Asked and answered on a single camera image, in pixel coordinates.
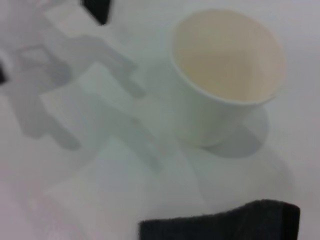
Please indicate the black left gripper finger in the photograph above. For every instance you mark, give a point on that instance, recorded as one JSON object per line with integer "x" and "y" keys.
{"x": 2, "y": 73}
{"x": 97, "y": 11}

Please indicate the white paper cup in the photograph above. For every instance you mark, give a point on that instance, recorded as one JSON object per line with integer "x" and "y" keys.
{"x": 207, "y": 107}

